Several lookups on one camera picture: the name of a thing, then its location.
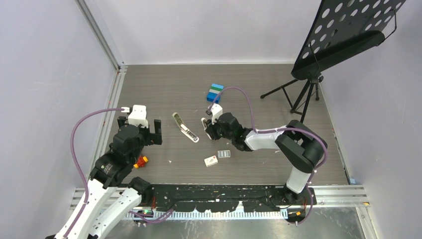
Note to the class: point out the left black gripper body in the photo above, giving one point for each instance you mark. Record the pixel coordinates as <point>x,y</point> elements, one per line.
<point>145,139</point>

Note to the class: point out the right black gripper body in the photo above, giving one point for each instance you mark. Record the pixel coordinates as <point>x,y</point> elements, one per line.
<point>218,132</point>

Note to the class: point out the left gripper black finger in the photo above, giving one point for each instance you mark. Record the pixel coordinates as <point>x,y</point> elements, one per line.
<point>122,123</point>
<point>156,137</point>

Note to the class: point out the small white stapler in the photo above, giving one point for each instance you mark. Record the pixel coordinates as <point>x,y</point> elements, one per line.
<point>206,123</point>

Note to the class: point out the clear staples tray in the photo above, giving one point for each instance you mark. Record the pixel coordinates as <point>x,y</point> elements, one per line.
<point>224,154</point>

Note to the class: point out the olive green white stapler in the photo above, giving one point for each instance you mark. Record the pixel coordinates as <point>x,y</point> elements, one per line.
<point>184,129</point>

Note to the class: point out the white staples box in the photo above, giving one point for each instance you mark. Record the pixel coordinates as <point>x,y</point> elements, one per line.
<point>210,161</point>

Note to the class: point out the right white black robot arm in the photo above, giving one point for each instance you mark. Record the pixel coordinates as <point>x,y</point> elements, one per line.
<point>302,147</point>

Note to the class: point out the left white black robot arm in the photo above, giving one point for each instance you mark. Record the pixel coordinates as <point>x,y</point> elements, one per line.
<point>90,219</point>

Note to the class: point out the red yellow toy brick car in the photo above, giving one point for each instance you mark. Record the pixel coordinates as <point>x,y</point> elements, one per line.
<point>141,162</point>

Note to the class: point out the blue green toy brick stack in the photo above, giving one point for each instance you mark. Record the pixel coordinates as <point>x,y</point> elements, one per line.
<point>214,90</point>

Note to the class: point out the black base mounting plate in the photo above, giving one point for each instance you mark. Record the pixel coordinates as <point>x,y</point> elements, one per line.
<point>223,198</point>

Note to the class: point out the black music stand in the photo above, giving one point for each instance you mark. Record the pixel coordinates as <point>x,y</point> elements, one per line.
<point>341,30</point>

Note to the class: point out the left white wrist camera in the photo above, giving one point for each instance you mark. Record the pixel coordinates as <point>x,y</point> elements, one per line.
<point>137,115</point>

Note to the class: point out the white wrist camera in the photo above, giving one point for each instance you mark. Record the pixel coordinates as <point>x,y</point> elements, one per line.
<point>137,115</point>
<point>215,111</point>

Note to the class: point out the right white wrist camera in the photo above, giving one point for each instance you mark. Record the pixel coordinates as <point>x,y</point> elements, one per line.
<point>215,111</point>

